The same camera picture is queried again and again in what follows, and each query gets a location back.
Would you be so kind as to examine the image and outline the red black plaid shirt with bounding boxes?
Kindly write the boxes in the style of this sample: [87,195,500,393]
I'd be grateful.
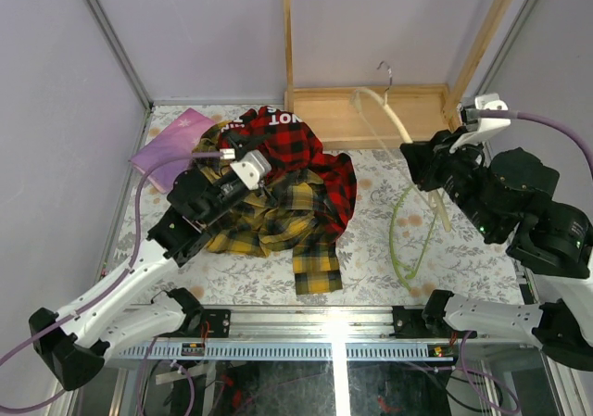
[218,107,357,243]

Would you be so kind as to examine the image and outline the yellow plaid shirt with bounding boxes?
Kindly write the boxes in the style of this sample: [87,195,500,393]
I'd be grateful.
[195,122,343,295]

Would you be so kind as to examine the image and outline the green clothes hanger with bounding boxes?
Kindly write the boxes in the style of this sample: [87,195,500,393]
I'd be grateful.
[388,186,438,296]

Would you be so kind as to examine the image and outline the cream clothes hanger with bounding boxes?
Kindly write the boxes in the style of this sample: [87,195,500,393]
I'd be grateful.
[349,60,452,233]

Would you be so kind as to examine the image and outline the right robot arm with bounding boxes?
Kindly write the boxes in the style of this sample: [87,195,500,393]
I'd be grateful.
[400,131,592,371]

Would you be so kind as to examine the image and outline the purple folded cloth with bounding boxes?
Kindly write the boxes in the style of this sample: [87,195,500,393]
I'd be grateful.
[131,108,215,194]

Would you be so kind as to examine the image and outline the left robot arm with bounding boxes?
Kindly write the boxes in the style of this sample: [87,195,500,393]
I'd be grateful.
[29,132,271,391]

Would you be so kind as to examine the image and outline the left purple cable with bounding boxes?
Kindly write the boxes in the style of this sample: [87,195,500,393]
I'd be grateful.
[0,150,228,412]

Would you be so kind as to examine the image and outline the wooden clothes rack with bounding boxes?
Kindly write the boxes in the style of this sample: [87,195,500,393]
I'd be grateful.
[283,0,512,150]

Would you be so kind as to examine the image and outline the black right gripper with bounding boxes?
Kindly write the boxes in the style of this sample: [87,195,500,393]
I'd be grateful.
[396,122,498,237]

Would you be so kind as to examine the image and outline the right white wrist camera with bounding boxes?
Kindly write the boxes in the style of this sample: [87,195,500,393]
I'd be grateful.
[449,93,511,154]

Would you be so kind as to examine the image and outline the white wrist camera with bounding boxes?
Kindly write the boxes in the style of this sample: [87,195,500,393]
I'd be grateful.
[449,93,511,154]
[221,149,271,191]

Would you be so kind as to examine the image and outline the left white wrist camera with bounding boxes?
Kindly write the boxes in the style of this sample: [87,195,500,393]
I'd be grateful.
[221,149,271,191]

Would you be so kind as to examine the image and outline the aluminium mounting rail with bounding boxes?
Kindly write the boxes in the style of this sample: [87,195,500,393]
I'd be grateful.
[69,302,566,361]

